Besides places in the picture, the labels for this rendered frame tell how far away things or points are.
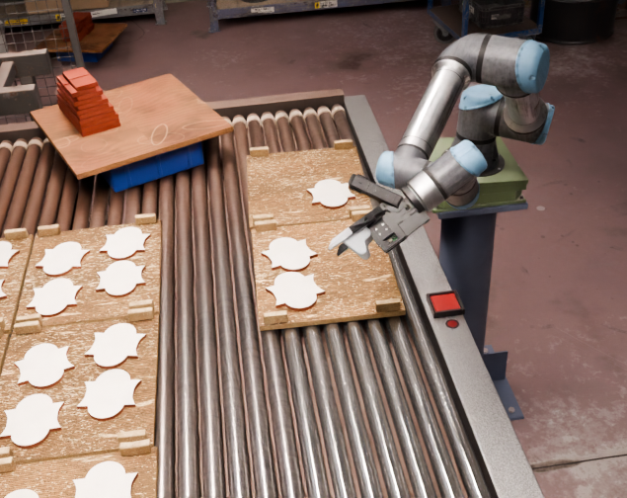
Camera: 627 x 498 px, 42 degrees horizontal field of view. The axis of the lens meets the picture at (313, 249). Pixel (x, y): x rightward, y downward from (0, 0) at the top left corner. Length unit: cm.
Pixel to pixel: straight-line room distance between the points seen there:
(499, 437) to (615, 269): 213
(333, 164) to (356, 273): 56
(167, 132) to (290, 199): 47
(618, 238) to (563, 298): 54
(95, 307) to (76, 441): 43
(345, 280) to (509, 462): 65
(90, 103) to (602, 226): 243
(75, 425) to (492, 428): 86
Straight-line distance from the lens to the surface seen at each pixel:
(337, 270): 210
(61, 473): 174
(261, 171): 253
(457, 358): 189
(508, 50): 198
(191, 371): 189
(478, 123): 240
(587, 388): 319
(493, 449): 171
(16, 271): 230
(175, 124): 265
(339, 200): 235
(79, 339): 202
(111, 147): 257
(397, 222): 164
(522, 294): 355
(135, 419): 179
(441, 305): 200
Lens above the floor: 220
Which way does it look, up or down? 36 degrees down
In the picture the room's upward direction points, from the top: 4 degrees counter-clockwise
